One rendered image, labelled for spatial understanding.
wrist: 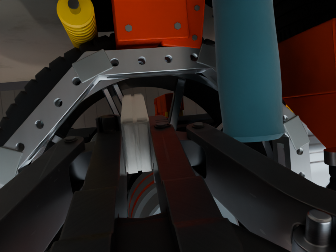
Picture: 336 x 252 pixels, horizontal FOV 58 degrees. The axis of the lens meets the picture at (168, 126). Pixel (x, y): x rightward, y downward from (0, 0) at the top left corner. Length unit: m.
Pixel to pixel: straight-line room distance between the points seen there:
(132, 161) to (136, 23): 0.37
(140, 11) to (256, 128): 0.26
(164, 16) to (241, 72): 0.17
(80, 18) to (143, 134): 0.39
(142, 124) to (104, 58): 0.35
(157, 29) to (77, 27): 0.13
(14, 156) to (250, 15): 0.40
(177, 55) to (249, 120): 0.18
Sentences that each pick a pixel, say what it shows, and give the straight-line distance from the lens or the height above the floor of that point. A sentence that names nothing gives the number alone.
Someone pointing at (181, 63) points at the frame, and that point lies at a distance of 0.52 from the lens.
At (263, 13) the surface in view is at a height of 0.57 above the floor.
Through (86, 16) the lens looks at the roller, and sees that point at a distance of 0.53.
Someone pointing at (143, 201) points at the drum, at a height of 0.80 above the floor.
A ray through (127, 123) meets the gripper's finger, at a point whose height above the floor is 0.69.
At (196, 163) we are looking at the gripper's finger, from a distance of 0.15.
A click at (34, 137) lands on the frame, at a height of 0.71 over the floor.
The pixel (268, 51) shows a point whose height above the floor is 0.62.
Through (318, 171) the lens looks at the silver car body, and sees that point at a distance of 1.22.
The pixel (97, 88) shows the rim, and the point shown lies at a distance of 0.59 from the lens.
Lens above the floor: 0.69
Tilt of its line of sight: 2 degrees up
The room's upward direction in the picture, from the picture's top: 175 degrees clockwise
